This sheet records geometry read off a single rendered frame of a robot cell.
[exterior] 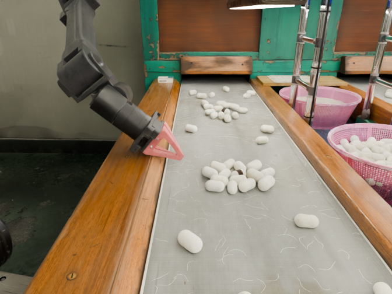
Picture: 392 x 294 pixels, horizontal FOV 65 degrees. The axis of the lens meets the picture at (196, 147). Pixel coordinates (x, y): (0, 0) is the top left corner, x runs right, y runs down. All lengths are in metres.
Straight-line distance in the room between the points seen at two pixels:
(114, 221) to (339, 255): 0.30
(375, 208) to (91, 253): 0.40
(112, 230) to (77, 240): 0.04
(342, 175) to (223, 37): 0.91
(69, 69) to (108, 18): 1.70
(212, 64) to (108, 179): 0.87
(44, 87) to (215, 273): 2.27
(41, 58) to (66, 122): 0.49
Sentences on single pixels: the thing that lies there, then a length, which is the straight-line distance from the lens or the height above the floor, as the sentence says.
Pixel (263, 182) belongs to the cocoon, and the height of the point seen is 0.76.
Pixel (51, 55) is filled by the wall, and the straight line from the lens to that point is 2.46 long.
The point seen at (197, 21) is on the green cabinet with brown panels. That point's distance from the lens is 1.36.
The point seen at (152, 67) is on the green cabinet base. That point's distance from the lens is 1.38.
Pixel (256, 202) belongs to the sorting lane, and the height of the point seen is 0.74.
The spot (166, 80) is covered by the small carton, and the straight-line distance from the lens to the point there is 1.28.
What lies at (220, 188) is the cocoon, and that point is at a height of 0.75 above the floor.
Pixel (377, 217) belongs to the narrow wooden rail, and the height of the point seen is 0.76.
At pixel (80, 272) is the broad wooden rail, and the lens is 0.39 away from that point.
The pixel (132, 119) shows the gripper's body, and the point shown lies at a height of 0.84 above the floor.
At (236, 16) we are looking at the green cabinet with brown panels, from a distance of 1.37.
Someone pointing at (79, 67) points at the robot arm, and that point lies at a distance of 0.60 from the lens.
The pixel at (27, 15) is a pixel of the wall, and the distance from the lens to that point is 2.50.
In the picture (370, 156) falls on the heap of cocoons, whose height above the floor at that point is 0.74.
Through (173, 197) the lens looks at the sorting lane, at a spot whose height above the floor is 0.74.
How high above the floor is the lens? 1.03
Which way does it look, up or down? 24 degrees down
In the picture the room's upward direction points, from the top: straight up
